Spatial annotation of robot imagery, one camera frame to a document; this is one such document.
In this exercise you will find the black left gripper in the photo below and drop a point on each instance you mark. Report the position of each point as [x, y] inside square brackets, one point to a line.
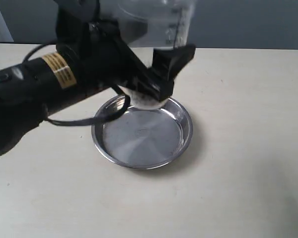
[91, 40]

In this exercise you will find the clear plastic shaker bottle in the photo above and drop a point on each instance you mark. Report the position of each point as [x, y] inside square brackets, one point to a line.
[147, 25]

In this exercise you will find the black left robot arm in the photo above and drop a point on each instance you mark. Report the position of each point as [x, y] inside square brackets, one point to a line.
[35, 89]

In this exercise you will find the round stainless steel pan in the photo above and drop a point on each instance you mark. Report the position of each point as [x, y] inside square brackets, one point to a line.
[145, 139]

